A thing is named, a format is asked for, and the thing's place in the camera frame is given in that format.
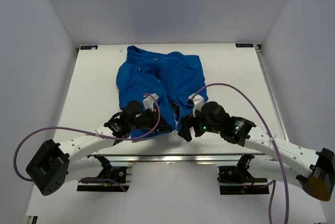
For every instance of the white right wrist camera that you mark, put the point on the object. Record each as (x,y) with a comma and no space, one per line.
(197,102)

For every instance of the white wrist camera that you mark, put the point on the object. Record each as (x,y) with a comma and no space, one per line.
(197,102)
(149,101)

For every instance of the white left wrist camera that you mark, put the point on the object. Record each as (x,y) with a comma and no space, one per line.
(149,101)

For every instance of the aluminium front rail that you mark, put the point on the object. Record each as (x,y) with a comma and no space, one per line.
(172,158)

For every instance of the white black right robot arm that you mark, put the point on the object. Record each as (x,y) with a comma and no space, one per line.
(308,169)

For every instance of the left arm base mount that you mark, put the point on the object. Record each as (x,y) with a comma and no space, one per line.
(107,176)

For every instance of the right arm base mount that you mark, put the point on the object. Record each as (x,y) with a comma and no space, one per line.
(234,177)

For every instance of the left blue corner label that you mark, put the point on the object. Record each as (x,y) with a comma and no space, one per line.
(88,47)

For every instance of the blue zip-up jacket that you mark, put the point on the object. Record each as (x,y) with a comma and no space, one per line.
(173,77)

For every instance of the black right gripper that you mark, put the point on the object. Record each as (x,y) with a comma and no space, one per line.
(187,122)

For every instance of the right blue corner label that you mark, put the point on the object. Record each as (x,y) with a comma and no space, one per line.
(244,45)

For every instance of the blue corner label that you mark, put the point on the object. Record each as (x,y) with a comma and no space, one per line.
(88,47)
(244,45)

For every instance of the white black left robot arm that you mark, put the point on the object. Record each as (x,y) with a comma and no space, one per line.
(57,163)

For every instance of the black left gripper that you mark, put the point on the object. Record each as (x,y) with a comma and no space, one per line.
(163,126)

